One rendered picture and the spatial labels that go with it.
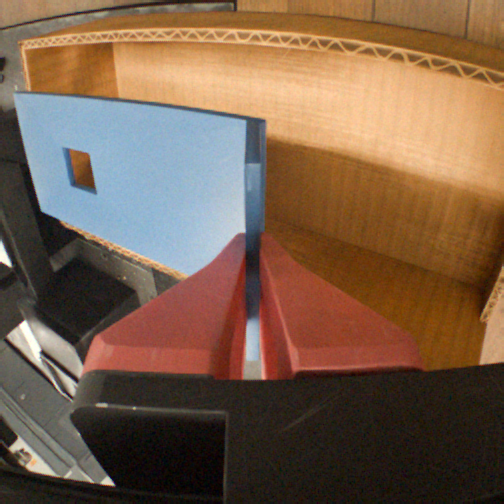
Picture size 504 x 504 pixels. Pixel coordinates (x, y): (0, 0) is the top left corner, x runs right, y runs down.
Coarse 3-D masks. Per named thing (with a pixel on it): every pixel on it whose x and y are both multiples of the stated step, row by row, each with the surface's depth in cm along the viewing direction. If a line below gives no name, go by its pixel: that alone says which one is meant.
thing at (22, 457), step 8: (0, 440) 33; (0, 448) 32; (8, 448) 35; (24, 448) 40; (0, 456) 31; (8, 456) 32; (16, 456) 33; (24, 456) 39; (8, 464) 32; (16, 464) 33; (24, 464) 34
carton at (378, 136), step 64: (64, 64) 20; (128, 64) 23; (192, 64) 21; (256, 64) 19; (320, 64) 17; (384, 64) 16; (448, 64) 9; (320, 128) 19; (384, 128) 17; (448, 128) 16; (320, 192) 21; (384, 192) 19; (448, 192) 17; (320, 256) 21; (384, 256) 21; (448, 256) 19; (448, 320) 17
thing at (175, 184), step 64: (64, 128) 16; (128, 128) 14; (192, 128) 13; (256, 128) 11; (64, 192) 19; (128, 192) 16; (192, 192) 14; (256, 192) 10; (192, 256) 16; (256, 256) 11; (256, 320) 12
